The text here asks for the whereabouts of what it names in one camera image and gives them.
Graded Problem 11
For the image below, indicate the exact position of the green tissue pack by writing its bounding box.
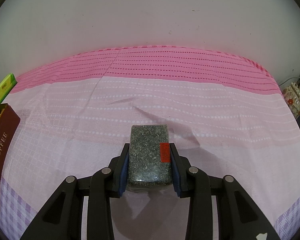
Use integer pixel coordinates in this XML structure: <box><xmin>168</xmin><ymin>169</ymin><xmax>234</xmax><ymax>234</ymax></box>
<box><xmin>0</xmin><ymin>73</ymin><xmax>17</xmax><ymax>103</ymax></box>

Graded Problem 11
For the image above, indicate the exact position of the floral ceramic pot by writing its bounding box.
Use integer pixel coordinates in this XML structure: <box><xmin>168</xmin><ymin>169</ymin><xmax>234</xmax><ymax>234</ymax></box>
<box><xmin>282</xmin><ymin>82</ymin><xmax>300</xmax><ymax>119</ymax></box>

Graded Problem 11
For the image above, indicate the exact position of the pink purple checkered tablecloth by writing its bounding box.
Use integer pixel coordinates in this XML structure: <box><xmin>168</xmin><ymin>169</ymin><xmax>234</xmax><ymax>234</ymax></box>
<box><xmin>0</xmin><ymin>46</ymin><xmax>300</xmax><ymax>239</ymax></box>

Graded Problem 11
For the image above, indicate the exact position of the grey sesame cake block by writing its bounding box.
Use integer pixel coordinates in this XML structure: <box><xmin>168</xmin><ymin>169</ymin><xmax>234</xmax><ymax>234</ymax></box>
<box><xmin>128</xmin><ymin>125</ymin><xmax>172</xmax><ymax>192</ymax></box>

